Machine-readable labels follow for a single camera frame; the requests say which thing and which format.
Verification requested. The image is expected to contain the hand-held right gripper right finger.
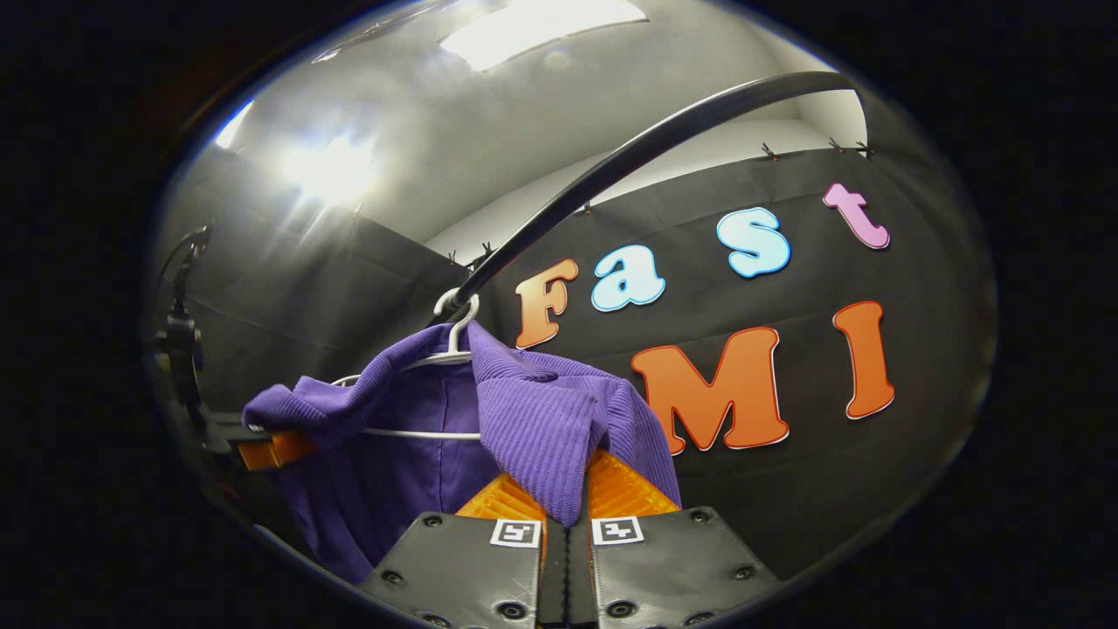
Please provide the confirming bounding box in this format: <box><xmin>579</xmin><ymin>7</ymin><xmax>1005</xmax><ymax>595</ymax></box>
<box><xmin>568</xmin><ymin>447</ymin><xmax>783</xmax><ymax>629</ymax></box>

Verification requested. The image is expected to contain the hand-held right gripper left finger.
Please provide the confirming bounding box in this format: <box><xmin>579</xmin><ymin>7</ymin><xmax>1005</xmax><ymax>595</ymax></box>
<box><xmin>356</xmin><ymin>472</ymin><xmax>569</xmax><ymax>629</ymax></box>

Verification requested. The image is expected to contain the purple corduroy shirt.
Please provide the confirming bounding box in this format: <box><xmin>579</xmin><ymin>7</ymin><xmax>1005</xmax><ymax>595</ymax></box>
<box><xmin>242</xmin><ymin>321</ymin><xmax>682</xmax><ymax>584</ymax></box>

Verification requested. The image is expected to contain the black camera stand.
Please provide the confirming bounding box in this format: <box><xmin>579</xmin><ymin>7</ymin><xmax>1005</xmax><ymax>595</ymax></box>
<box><xmin>153</xmin><ymin>225</ymin><xmax>215</xmax><ymax>438</ymax></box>

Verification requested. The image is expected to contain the black clothes rail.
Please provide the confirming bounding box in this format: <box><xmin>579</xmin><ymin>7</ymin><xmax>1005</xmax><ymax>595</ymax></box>
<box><xmin>428</xmin><ymin>72</ymin><xmax>866</xmax><ymax>328</ymax></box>

